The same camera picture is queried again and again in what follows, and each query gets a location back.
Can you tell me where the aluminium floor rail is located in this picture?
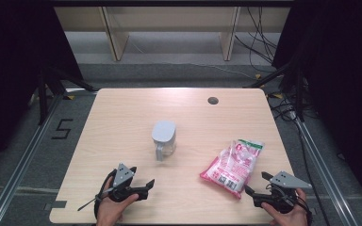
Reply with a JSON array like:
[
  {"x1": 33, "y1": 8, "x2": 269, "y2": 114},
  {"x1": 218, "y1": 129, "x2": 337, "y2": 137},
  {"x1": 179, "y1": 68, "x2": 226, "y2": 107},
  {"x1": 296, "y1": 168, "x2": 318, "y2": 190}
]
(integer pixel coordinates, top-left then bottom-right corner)
[
  {"x1": 294, "y1": 118, "x2": 361, "y2": 226},
  {"x1": 0, "y1": 89, "x2": 64, "y2": 226}
]

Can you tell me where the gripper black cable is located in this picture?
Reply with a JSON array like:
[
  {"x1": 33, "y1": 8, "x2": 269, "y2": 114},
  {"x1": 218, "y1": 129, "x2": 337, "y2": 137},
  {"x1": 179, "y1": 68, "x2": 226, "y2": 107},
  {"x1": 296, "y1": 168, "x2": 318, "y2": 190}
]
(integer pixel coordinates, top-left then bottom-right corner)
[
  {"x1": 93, "y1": 169, "x2": 118, "y2": 219},
  {"x1": 295, "y1": 192, "x2": 314, "y2": 226}
]

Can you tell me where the black metal stand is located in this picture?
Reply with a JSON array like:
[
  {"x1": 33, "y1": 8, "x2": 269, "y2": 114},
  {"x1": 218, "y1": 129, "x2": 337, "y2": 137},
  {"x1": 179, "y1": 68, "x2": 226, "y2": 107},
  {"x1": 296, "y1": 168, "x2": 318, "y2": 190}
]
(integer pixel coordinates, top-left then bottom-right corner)
[
  {"x1": 37, "y1": 66, "x2": 97, "y2": 126},
  {"x1": 245, "y1": 57, "x2": 306, "y2": 122}
]

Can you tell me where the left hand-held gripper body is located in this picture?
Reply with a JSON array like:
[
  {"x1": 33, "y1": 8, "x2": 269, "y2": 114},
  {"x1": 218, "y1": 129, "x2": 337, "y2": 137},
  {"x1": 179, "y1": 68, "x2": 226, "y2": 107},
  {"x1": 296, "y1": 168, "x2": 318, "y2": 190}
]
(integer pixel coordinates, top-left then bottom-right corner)
[{"x1": 107, "y1": 162, "x2": 149, "y2": 203}]

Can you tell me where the person's left hand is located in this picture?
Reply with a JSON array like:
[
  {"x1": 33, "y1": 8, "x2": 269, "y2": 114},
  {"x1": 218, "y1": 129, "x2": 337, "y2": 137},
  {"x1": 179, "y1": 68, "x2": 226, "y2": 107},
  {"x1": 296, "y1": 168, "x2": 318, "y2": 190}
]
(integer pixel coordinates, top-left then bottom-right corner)
[{"x1": 96, "y1": 193, "x2": 140, "y2": 226}]

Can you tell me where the bundle of black cables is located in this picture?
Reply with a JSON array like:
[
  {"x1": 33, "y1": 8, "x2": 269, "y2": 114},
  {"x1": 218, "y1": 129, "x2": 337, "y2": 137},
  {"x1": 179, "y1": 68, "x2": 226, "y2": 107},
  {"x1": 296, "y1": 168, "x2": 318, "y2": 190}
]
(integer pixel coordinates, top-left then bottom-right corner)
[{"x1": 234, "y1": 6, "x2": 279, "y2": 73}]

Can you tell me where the beige wooden shelf unit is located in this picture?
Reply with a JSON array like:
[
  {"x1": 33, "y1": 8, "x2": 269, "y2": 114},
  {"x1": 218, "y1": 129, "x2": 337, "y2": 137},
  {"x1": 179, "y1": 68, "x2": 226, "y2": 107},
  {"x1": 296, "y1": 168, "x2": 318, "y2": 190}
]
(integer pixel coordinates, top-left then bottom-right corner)
[{"x1": 54, "y1": 5, "x2": 292, "y2": 62}]

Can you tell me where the pink and white powder bag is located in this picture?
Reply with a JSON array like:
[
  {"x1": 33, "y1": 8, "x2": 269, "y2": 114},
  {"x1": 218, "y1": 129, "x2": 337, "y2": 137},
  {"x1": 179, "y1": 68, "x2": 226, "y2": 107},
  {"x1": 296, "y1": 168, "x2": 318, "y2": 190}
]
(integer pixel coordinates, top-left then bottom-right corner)
[{"x1": 199, "y1": 138, "x2": 265, "y2": 200}]

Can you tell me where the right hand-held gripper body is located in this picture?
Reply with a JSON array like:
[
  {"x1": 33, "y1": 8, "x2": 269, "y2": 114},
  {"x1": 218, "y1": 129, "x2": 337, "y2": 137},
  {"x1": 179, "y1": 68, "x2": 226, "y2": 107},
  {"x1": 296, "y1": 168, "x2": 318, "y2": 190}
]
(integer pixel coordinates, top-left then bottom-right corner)
[{"x1": 253, "y1": 169, "x2": 313, "y2": 215}]

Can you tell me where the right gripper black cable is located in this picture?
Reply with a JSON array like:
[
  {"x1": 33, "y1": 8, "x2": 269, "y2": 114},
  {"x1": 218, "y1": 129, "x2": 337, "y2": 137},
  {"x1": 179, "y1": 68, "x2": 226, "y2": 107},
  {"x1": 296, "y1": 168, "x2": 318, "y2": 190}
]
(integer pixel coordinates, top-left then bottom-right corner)
[{"x1": 295, "y1": 192, "x2": 314, "y2": 226}]

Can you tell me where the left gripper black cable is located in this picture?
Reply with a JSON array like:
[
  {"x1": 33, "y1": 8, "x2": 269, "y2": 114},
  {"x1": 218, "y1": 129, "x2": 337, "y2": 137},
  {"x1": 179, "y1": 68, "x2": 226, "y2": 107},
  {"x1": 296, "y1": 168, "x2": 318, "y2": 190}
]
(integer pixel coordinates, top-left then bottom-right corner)
[{"x1": 93, "y1": 169, "x2": 118, "y2": 219}]

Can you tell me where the black curtain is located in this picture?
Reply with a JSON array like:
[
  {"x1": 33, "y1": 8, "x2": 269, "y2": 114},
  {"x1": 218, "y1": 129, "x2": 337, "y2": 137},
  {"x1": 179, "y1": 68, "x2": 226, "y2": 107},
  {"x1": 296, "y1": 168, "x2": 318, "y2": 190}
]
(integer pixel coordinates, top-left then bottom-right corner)
[
  {"x1": 0, "y1": 0, "x2": 85, "y2": 178},
  {"x1": 271, "y1": 0, "x2": 362, "y2": 210}
]

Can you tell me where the black zip tie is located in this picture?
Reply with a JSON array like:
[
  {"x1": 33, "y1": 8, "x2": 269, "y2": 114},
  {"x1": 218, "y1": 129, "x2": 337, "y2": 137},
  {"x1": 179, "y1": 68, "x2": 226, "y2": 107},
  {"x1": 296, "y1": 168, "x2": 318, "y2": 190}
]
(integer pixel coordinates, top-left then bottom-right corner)
[{"x1": 76, "y1": 186, "x2": 115, "y2": 212}]

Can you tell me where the person's right hand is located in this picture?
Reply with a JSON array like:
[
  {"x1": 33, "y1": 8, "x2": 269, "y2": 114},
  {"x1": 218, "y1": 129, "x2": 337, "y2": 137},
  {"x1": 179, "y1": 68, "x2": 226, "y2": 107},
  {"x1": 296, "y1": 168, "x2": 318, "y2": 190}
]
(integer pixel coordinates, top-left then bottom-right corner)
[{"x1": 260, "y1": 187, "x2": 309, "y2": 226}]

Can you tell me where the clear jar with grey lid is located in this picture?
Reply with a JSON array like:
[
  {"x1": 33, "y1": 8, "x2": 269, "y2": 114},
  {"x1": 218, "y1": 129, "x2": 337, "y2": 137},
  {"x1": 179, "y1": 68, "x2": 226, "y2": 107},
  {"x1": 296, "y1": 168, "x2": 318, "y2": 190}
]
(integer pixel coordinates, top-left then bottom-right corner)
[{"x1": 151, "y1": 120, "x2": 178, "y2": 162}]

